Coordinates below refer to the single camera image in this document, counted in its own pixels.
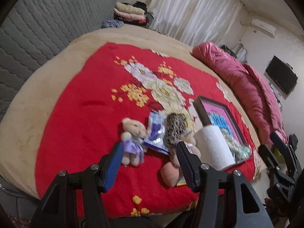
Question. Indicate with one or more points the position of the red floral blanket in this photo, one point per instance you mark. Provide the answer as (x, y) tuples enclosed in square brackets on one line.
[(123, 81)]

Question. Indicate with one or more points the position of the white lace scrunchie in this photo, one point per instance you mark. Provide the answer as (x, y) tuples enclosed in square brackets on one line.
[(233, 145)]

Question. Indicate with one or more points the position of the white curtain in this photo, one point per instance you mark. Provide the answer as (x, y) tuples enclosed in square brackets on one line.
[(193, 22)]

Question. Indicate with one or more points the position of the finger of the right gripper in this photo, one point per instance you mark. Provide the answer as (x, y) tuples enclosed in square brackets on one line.
[(293, 165), (274, 170)]

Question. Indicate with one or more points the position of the peach plush toy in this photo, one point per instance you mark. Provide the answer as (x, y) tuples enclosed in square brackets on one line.
[(170, 174)]

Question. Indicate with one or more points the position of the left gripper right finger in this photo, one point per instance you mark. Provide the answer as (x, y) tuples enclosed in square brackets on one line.
[(225, 199)]

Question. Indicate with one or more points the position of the beige bed sheet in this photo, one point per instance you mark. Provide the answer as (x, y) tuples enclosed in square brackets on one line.
[(23, 125)]

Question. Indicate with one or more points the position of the blue white plastic packet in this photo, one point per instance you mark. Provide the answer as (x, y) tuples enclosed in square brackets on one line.
[(155, 133)]

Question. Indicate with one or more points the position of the black wall television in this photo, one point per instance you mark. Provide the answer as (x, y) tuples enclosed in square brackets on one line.
[(282, 74)]

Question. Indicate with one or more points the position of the yellow edged plastic packet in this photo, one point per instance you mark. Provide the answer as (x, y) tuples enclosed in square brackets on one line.
[(181, 182)]

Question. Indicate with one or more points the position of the green floral tissue pack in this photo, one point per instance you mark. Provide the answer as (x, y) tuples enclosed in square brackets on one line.
[(242, 153)]

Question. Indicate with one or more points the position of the white air conditioner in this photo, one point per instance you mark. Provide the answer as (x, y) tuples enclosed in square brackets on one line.
[(265, 27)]

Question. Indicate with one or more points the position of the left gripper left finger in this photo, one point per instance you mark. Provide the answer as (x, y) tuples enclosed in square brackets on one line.
[(58, 206)]

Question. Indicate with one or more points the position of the leopard print scrunchie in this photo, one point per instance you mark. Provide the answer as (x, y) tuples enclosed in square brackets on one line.
[(176, 129)]

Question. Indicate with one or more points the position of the folded clothes stack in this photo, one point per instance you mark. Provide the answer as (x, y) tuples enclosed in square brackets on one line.
[(134, 14)]

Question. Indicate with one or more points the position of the blue knitted cloth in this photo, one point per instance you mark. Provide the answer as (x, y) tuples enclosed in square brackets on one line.
[(112, 24)]

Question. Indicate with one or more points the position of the cream teddy pink ribbon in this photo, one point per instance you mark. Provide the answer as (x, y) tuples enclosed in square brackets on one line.
[(190, 147)]

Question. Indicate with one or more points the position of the white paper towel roll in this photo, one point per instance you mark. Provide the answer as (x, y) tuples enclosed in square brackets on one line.
[(213, 148)]

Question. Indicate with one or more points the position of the grey quilted headboard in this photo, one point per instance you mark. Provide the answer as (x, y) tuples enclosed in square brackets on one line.
[(35, 31)]

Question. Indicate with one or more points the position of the teddy bear purple dress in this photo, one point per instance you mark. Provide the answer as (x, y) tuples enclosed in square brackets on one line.
[(133, 138)]

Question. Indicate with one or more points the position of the pink red quilt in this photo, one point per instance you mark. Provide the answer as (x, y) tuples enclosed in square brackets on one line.
[(252, 90)]

